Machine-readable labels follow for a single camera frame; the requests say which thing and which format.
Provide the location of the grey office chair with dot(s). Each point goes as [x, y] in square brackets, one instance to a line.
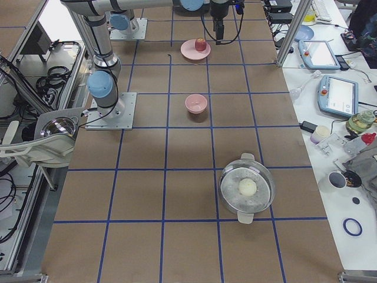
[46, 152]

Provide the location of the light blue plate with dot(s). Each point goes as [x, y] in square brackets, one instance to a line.
[304, 33]

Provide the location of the steel bowl on chair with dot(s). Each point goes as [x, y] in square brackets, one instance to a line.
[59, 125]

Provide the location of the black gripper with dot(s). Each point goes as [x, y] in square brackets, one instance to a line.
[218, 10]

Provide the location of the pink plate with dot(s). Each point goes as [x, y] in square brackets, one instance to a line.
[189, 51]

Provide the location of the blue teach pendant far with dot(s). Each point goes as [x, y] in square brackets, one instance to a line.
[317, 55]

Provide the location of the black power adapter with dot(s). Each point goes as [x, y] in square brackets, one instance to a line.
[307, 126]

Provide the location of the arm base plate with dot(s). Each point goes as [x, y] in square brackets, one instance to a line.
[121, 117]
[116, 35]

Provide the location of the glass teapot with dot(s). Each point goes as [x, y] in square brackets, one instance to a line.
[360, 122]

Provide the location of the blue teach pendant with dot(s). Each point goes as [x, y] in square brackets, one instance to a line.
[338, 96]
[317, 55]

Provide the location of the white cup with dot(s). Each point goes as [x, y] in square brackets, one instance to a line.
[332, 182]

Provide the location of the blue teach pendant near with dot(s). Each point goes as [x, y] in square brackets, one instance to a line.
[338, 96]

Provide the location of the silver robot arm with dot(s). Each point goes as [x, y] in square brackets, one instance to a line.
[93, 15]
[125, 21]

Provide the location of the glass pot with lid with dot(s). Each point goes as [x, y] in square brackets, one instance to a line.
[246, 188]

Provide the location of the red apple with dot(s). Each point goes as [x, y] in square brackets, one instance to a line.
[200, 44]

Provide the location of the pink bowl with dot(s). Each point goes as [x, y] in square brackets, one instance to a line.
[196, 103]

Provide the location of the aluminium frame post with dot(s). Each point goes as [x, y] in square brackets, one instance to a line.
[300, 13]

